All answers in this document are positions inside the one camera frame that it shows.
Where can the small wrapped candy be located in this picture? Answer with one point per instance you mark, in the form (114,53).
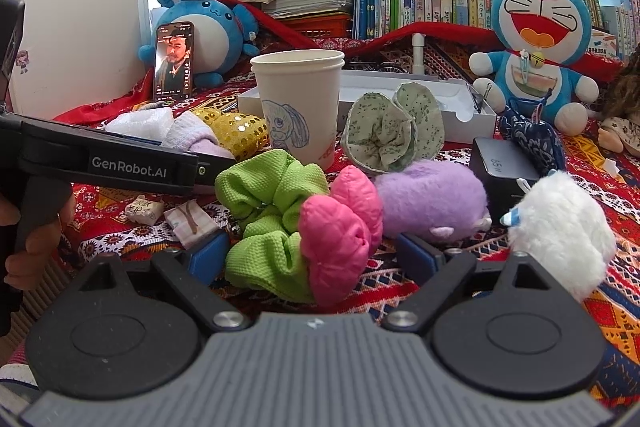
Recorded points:
(142,209)

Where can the floral pale green scrunchie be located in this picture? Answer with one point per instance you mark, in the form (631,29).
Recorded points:
(380,132)

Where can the gold sequin scrunchie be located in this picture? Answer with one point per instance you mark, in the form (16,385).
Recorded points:
(240,132)

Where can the blue robot cat plush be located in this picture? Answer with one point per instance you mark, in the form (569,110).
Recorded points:
(535,7)

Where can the white fluffy cloth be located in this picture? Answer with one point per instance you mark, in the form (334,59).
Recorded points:
(135,124)

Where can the brown-haired doll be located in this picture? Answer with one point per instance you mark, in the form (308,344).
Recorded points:
(620,127)

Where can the white cardboard box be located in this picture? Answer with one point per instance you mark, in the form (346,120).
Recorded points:
(465,122)

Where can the small wrapped packet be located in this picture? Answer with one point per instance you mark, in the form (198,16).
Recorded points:
(192,222)

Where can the black charger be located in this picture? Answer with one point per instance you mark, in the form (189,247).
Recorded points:
(492,177)

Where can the round blue plush toy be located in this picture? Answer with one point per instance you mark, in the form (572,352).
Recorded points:
(215,22)

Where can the white plastic pipe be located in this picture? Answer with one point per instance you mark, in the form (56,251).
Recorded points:
(419,54)

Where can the orange plastic crate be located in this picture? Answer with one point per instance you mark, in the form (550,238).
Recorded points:
(320,26)

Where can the smartphone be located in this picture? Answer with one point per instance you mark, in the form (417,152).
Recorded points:
(174,62)

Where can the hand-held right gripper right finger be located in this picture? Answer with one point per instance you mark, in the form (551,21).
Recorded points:
(422,257)

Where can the red printed blanket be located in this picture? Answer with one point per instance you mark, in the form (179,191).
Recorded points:
(125,237)

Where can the row of standing books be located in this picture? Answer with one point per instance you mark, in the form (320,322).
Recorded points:
(440,7)

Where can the white fluffy toy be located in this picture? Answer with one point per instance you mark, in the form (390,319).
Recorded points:
(560,227)

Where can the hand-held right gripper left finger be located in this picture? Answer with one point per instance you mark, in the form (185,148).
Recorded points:
(207,257)

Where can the pink scrunchie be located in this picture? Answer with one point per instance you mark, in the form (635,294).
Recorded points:
(335,232)

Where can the pale pink cloth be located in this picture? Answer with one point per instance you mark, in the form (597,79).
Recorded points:
(190,134)

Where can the blue patterned cloth scrunchie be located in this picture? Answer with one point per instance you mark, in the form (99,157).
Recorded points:
(535,142)

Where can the person's left hand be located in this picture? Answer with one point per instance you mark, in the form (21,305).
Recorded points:
(35,259)

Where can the paper cup with drawing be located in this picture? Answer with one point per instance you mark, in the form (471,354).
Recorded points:
(300,107)

